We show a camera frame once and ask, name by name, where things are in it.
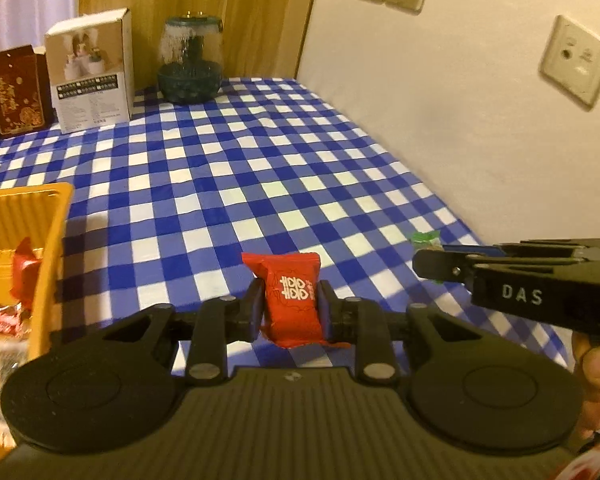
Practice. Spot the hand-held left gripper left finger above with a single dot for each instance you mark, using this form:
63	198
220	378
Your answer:
255	310

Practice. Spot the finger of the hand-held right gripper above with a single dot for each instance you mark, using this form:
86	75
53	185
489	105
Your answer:
472	249
440	265

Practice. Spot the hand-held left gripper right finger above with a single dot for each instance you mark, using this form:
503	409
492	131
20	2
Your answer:
326	310

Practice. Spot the small green candy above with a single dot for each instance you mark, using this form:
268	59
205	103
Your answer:
426	239

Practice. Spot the red candy packet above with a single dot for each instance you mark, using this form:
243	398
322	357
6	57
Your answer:
292	290

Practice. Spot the orange plastic tray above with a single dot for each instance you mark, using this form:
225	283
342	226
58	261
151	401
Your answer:
50	240

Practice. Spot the long red snack packet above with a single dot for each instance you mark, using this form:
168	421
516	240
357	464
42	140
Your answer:
25	270

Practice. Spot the clear seaweed snack packet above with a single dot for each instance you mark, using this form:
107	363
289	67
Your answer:
10	360

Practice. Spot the blue checked tablecloth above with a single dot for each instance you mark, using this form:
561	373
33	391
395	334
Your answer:
230	170

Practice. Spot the red patterned clothing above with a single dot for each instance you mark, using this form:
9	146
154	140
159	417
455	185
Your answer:
597	462

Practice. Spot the glass jar with dark stones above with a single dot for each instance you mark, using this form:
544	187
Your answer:
190	80

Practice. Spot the white product box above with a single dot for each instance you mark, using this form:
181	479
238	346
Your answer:
90	85

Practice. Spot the dark red gift box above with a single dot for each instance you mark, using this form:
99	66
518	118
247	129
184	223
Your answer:
17	95

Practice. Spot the beige wall plate round port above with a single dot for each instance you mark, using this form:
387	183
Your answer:
575	60

